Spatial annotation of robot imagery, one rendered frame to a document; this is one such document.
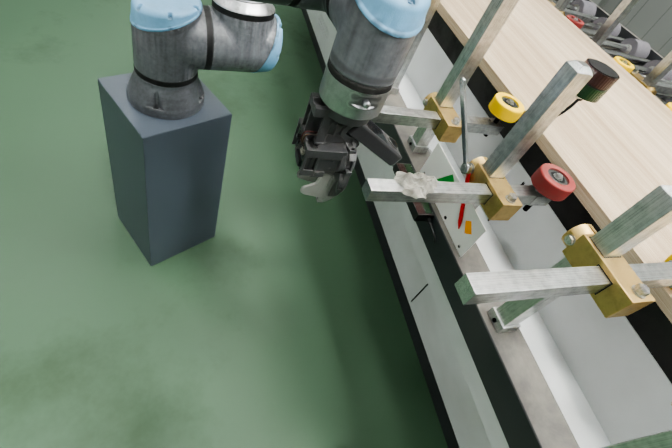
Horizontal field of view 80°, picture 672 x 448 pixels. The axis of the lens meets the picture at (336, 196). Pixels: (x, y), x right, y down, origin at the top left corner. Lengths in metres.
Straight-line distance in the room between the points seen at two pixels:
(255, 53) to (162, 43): 0.21
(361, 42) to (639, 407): 0.83
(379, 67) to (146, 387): 1.15
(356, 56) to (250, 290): 1.15
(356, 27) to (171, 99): 0.71
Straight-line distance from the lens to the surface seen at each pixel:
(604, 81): 0.81
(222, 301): 1.48
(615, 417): 1.05
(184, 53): 1.04
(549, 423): 0.87
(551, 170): 0.95
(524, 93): 1.20
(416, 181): 0.75
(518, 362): 0.88
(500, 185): 0.87
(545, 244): 1.07
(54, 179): 1.83
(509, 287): 0.57
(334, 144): 0.59
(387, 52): 0.48
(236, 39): 1.05
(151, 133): 1.09
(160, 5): 1.03
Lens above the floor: 1.33
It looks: 45 degrees down
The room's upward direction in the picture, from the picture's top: 25 degrees clockwise
